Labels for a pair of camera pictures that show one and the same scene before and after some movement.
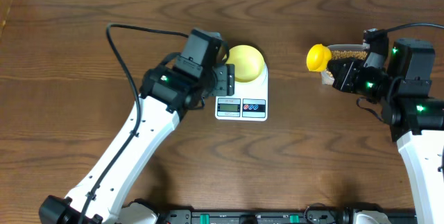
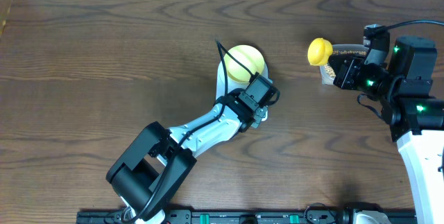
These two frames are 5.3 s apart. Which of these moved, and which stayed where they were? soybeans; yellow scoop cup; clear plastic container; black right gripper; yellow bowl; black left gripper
Moved: yellow scoop cup; black left gripper
Stayed: clear plastic container; black right gripper; soybeans; yellow bowl
